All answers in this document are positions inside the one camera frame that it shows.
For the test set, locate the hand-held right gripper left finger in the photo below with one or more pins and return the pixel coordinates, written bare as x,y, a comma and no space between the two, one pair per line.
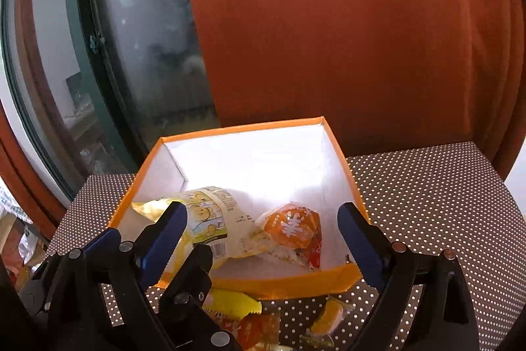
162,240

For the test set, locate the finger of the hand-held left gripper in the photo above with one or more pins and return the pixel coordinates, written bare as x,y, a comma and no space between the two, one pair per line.
189,281
105,246

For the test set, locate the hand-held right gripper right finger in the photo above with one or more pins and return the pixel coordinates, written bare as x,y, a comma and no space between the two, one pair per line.
358,244

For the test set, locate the orange label clear snack packet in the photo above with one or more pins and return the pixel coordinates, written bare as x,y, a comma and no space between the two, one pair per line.
257,332
291,229

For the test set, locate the bright yellow snack packet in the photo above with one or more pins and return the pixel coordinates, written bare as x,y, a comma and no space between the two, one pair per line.
230,301

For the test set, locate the pale yellow cartoon snack bag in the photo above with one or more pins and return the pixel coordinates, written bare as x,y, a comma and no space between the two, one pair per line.
222,211

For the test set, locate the small yellow wrapped snack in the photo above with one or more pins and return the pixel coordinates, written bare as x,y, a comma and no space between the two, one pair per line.
328,318

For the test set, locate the brown polka dot tablecloth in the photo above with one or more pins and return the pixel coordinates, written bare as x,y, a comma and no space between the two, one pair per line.
431,203

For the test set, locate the dark framed glass window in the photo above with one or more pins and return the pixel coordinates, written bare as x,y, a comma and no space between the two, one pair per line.
144,26

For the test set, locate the orange curtain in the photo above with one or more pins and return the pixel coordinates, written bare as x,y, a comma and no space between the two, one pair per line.
328,26

